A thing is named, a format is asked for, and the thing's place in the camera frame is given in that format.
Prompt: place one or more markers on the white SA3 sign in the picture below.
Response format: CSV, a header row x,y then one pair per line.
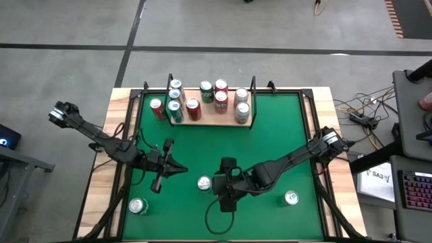
x,y
374,184

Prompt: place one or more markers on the grey desk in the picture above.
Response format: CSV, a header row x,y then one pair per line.
x,y
405,108
395,216

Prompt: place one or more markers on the black power strip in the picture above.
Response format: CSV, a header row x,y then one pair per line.
x,y
364,121

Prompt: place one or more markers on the black diagonal desk strut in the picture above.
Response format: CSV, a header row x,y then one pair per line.
x,y
371,161

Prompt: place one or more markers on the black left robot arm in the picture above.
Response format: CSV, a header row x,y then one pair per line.
x,y
101,138

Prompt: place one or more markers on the black orange-striped floor mat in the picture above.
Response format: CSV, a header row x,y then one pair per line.
x,y
415,20

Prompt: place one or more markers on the black device with blue light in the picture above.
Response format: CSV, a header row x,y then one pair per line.
x,y
8,136

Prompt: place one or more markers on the green table mat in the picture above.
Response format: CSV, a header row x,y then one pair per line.
x,y
270,219

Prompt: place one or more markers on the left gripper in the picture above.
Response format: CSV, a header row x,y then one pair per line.
x,y
157,162

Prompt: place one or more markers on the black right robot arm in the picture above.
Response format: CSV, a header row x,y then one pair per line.
x,y
297,153

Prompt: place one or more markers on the grey metal cart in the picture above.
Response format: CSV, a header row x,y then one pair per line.
x,y
17,202

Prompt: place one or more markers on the white and red Spindrift can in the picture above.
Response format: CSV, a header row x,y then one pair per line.
x,y
241,92
242,108

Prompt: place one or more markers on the red Fanta can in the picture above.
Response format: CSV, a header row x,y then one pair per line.
x,y
221,84
221,97
155,103

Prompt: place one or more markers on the backlit black keyboard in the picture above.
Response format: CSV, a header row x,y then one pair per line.
x,y
416,192

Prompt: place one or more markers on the red cup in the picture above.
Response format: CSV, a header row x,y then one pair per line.
x,y
427,101

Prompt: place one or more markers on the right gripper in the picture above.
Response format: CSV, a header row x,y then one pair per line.
x,y
233,184

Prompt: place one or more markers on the red can with black label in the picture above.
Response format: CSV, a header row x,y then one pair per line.
x,y
192,103

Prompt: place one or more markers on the wooden shelf with black frame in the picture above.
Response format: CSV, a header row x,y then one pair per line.
x,y
209,119

